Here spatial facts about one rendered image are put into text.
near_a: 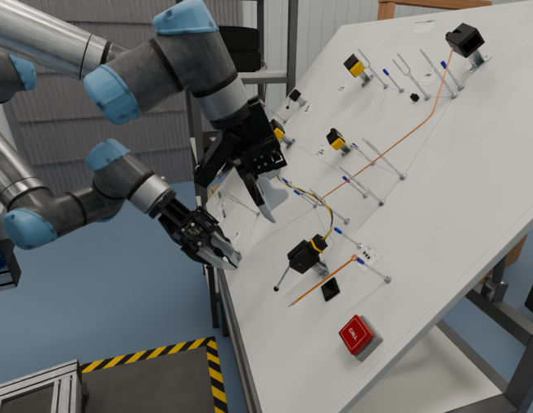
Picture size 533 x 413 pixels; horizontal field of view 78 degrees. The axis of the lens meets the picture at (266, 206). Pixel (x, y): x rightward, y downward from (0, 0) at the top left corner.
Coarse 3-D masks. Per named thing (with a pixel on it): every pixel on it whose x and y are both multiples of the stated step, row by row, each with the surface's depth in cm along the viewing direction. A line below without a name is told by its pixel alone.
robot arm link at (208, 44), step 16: (192, 0) 41; (160, 16) 41; (176, 16) 40; (192, 16) 41; (208, 16) 42; (160, 32) 42; (176, 32) 41; (192, 32) 41; (208, 32) 42; (160, 48) 42; (176, 48) 42; (192, 48) 42; (208, 48) 43; (224, 48) 45; (176, 64) 42; (192, 64) 43; (208, 64) 44; (224, 64) 45; (192, 80) 45; (208, 80) 45; (224, 80) 46
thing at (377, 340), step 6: (366, 318) 60; (366, 324) 59; (372, 324) 59; (372, 330) 57; (378, 336) 56; (372, 342) 56; (378, 342) 56; (366, 348) 56; (372, 348) 56; (360, 354) 57; (366, 354) 57; (360, 360) 57
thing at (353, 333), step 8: (352, 320) 59; (360, 320) 58; (344, 328) 60; (352, 328) 58; (360, 328) 57; (344, 336) 59; (352, 336) 57; (360, 336) 56; (368, 336) 55; (352, 344) 57; (360, 344) 56; (352, 352) 56
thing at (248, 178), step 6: (240, 168) 55; (240, 174) 53; (246, 174) 54; (246, 180) 54; (252, 180) 54; (246, 186) 54; (252, 186) 54; (252, 192) 54; (258, 192) 55; (252, 198) 55; (258, 198) 56; (258, 204) 56
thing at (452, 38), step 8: (464, 24) 68; (448, 32) 74; (456, 32) 69; (464, 32) 66; (472, 32) 65; (448, 40) 69; (456, 40) 67; (464, 40) 66; (472, 40) 68; (480, 40) 66; (456, 48) 69; (464, 48) 69; (472, 48) 67; (464, 56) 68; (472, 56) 71; (480, 56) 70; (488, 56) 70; (472, 64) 72; (480, 64) 71; (472, 72) 72
